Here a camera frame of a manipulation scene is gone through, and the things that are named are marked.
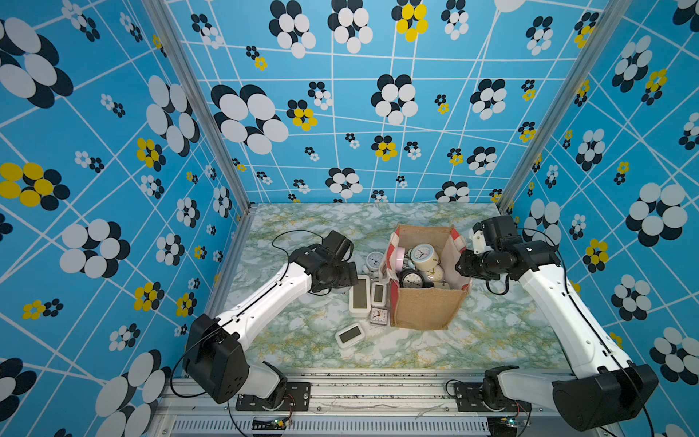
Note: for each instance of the green circuit board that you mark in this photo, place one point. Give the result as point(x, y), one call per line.
point(271, 424)
point(502, 426)

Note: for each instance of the blue twin-bell alarm clock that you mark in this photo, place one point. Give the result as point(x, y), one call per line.
point(424, 257)

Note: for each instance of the small clear square clock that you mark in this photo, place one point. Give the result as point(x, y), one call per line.
point(379, 316)

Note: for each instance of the pink round alarm clock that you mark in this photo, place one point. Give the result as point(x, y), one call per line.
point(398, 262)

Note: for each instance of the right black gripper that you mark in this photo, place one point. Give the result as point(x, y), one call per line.
point(464, 265)

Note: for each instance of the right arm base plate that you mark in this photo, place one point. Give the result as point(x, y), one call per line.
point(472, 397)

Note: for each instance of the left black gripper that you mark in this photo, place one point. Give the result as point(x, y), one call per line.
point(349, 277)

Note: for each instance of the lowest white digital clock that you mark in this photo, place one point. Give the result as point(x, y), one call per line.
point(351, 335)

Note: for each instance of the large white digital clock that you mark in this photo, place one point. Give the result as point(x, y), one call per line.
point(360, 297)

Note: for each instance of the right green circuit board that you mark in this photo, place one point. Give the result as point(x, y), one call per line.
point(502, 426)

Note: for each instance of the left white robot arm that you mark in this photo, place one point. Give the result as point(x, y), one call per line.
point(215, 353)

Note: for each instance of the grey round beige-face clock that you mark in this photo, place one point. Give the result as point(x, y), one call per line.
point(436, 274)

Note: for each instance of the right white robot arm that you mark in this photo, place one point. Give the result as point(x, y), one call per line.
point(605, 386)

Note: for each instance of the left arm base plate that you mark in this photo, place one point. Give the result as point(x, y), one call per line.
point(294, 398)

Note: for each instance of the black round alarm clock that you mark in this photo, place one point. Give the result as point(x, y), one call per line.
point(411, 279)

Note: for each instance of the white bell alarm clock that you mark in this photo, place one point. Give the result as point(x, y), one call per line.
point(373, 264)

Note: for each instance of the small white digital clock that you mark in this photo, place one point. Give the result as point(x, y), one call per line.
point(379, 295)

